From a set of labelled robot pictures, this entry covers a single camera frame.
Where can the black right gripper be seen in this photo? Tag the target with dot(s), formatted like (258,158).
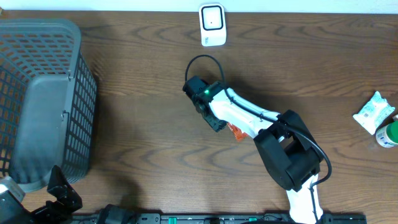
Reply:
(217,126)

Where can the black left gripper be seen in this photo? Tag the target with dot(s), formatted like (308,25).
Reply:
(68,204)

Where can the red orange snack bar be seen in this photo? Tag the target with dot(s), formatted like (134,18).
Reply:
(238,133)

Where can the teal wet wipes pack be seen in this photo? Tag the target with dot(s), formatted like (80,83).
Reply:
(373,113)

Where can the green lid jar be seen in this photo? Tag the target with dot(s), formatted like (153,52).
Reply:
(387,136)

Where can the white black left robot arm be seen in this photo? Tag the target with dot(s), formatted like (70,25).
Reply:
(109,210)

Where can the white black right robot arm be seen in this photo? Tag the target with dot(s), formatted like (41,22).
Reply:
(282,141)

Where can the white barcode scanner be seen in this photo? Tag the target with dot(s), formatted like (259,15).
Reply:
(212,25)

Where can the grey plastic basket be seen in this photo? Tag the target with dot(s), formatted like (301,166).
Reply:
(48,99)

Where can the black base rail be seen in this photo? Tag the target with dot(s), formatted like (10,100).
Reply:
(155,218)

